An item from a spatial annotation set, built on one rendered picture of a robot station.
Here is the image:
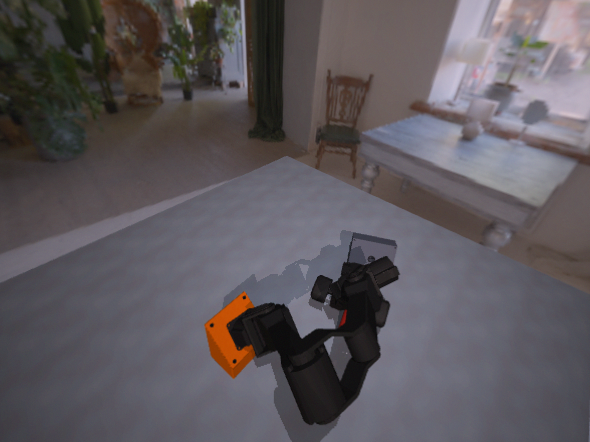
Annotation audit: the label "grey sloped panel with hole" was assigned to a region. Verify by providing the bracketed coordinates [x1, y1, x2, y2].
[347, 232, 397, 265]

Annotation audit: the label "dark red peg with white band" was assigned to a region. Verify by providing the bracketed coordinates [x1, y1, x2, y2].
[338, 309, 347, 327]

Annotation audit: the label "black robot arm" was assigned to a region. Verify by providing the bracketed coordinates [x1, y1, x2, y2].
[227, 256, 400, 425]

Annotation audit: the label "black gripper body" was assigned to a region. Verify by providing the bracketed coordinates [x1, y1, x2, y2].
[311, 275, 390, 328]

